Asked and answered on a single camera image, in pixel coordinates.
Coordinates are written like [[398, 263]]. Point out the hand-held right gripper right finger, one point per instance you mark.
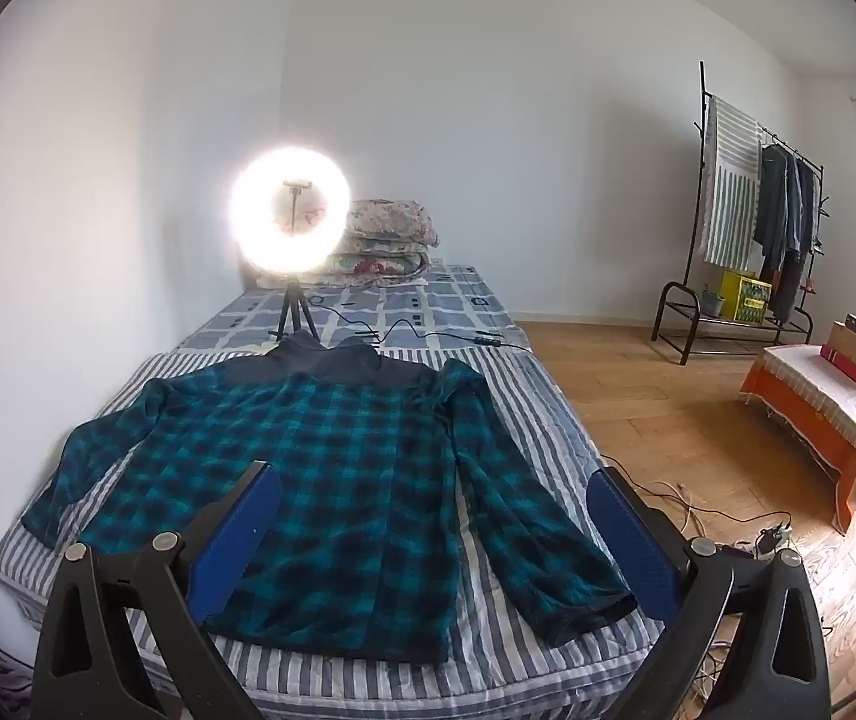
[[630, 540]]

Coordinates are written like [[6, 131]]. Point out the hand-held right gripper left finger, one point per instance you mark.
[[237, 540]]

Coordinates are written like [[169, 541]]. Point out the teal plaid fleece jacket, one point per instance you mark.
[[368, 465]]

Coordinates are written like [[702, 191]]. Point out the black metal clothes rack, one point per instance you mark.
[[702, 82]]

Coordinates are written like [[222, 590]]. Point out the white power strip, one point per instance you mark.
[[773, 540]]

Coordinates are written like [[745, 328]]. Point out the blue white striped quilt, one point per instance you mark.
[[533, 420]]

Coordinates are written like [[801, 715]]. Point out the orange cloth covered table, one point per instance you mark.
[[796, 420]]

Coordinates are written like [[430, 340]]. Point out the white lace table cloth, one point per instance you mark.
[[811, 382]]

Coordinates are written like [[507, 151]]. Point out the black tripod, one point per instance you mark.
[[294, 300]]

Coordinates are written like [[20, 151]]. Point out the small green bucket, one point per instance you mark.
[[713, 304]]

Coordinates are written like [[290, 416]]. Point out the yellow plastic crate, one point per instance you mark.
[[747, 300]]

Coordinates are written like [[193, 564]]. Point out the red flat box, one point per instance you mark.
[[852, 375]]

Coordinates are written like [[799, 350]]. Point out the blue checked bed sheet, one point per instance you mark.
[[428, 307]]

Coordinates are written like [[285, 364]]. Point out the dark hanging trousers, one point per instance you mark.
[[792, 285]]

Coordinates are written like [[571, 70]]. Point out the folded floral quilt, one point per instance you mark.
[[390, 221]]

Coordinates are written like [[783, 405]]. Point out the black phone holder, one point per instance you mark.
[[294, 186]]

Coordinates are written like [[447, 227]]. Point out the dark green hanging jacket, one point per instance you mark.
[[772, 202]]

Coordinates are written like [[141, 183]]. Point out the green white striped hanging cloth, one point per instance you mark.
[[732, 180]]

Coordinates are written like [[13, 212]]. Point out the blue hanging shirt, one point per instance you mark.
[[794, 202]]

